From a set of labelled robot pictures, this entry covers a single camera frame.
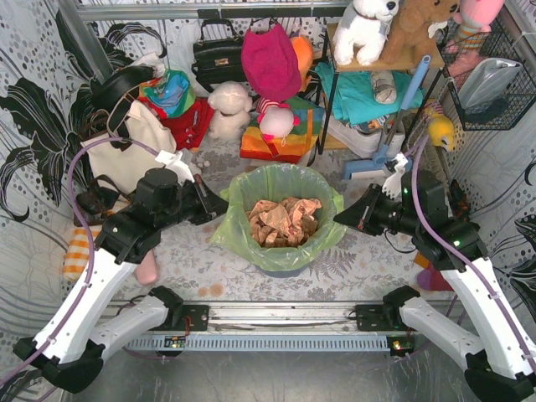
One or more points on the brown plush bear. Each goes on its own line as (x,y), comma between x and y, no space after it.
(415,27)

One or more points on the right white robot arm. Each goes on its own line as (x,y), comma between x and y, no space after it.
(498,359)

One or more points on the white plush lamb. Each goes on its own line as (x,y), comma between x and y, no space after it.
(232,105)

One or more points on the metal base rail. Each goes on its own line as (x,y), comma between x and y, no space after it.
(258,327)

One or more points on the crumpled brown paper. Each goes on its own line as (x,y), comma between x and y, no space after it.
(289,223)

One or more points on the black leather handbag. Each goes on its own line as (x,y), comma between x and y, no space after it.
(218,61)

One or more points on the pink plush toy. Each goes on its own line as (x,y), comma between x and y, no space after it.
(474,20)

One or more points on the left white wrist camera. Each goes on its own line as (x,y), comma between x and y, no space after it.
(180,162)

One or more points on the brown leather bag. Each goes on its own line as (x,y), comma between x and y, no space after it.
(98,200)

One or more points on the yellow plush duck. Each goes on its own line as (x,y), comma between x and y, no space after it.
(440,128)

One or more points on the silver foil pouch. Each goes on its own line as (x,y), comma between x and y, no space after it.
(488,80)

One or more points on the magenta hanging cloth bag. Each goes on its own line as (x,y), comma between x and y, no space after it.
(270,64)

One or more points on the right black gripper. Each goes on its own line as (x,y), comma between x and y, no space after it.
(368,212)

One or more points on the orange checked towel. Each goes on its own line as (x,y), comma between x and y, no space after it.
(77,255)

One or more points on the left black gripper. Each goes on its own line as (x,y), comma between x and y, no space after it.
(204,201)

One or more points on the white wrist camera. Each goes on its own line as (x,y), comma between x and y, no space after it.
(395,168)
(180,162)

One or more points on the pink glasses case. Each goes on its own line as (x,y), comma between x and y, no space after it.
(146,272)

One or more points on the black curved hat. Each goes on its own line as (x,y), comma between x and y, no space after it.
(106,95)

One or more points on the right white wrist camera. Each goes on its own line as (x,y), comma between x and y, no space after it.
(395,168)

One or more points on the black wire basket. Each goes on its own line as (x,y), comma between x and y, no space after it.
(506,111)

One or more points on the green plastic trash bag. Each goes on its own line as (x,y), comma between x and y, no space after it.
(276,182)

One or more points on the blue plastic trash bin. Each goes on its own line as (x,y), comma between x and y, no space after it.
(282,272)

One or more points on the colourful sock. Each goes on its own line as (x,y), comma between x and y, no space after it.
(430,279)

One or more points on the red folded cloth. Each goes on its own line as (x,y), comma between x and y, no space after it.
(189,129)

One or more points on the white plush dog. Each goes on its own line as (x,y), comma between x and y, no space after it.
(363,30)

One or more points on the pink plush pig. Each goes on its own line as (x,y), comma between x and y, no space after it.
(276,120)

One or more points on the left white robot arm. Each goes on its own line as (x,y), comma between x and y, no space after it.
(71,349)

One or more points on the teal folded cloth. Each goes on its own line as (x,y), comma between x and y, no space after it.
(354,101)

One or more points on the colourful scarf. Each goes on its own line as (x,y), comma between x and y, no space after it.
(168,96)

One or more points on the orange plush toy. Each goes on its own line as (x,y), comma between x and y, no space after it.
(304,55)

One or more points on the rainbow striped bag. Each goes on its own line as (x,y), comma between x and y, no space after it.
(296,145)

